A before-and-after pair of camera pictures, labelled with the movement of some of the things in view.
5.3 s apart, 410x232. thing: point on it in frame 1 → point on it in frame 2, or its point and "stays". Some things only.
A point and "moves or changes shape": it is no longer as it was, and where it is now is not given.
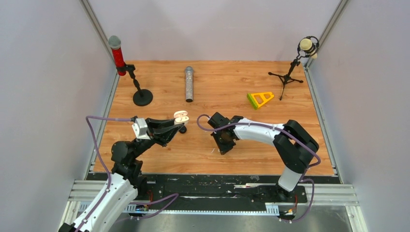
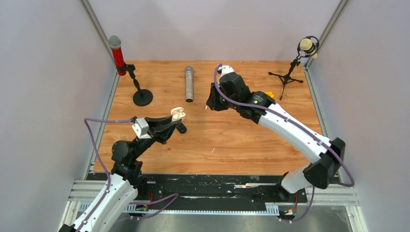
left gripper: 165,128 stays
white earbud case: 181,117 moves or changes shape
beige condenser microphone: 306,45 stays
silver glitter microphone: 189,84 stays
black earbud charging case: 183,130 stays
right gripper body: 223,144 → 218,102
